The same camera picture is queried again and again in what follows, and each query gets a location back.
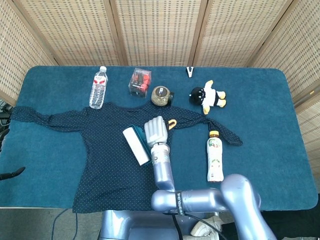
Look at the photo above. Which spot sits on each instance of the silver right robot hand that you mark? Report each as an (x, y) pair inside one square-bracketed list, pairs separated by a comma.
[(156, 131)]

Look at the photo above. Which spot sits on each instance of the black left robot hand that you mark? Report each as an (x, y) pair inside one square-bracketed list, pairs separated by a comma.
[(11, 173)]

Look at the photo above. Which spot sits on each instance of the teal lint roller orange tip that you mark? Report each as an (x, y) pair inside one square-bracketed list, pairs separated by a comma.
[(136, 146)]

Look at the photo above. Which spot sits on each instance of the silver-blue right robot arm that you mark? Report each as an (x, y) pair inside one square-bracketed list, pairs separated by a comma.
[(200, 200)]

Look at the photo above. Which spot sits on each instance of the round glass jar brown contents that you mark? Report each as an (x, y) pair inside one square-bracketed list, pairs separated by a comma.
[(160, 96)]

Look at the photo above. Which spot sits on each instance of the navy dotted long-sleeve shirt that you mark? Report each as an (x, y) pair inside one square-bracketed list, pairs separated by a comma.
[(112, 150)]

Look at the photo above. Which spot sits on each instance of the clear box with red items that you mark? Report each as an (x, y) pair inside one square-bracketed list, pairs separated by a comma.
[(140, 82)]

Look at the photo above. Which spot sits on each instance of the black white penguin plush toy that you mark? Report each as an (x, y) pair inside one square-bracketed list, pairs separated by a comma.
[(208, 96)]

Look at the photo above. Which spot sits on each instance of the white drink bottle yellow cap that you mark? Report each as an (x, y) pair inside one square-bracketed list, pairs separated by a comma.
[(215, 157)]

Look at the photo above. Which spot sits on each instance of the white clip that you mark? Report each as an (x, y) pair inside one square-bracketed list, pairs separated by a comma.
[(190, 72)]

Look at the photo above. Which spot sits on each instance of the clear water bottle red label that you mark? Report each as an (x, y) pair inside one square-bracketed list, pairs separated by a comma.
[(98, 88)]

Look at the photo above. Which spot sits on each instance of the silver-blue robot torso base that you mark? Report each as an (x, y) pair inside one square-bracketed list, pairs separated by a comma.
[(130, 225)]

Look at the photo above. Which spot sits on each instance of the woven bamboo folding screen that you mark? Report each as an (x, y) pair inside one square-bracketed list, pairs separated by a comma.
[(160, 30)]

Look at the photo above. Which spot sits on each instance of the white shoe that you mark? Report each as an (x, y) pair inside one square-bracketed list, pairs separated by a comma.
[(207, 226)]

